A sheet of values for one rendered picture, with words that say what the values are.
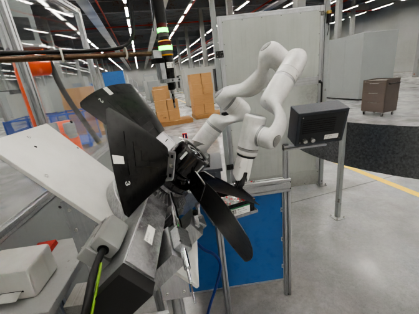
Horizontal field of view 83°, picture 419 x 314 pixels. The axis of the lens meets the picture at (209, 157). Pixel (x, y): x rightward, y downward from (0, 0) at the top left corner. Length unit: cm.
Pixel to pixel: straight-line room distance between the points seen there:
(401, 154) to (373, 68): 852
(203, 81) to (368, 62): 580
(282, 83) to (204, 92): 802
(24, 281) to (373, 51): 1057
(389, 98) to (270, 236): 625
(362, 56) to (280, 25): 764
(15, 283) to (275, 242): 126
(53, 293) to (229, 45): 240
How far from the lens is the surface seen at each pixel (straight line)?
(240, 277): 174
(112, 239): 57
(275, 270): 176
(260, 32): 276
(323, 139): 139
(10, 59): 73
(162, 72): 81
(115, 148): 50
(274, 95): 96
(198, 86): 892
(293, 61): 105
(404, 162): 232
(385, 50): 1102
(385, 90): 730
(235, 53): 268
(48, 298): 99
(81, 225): 86
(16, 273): 97
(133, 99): 86
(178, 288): 96
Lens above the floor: 145
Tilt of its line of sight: 19 degrees down
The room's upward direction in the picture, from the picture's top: 7 degrees counter-clockwise
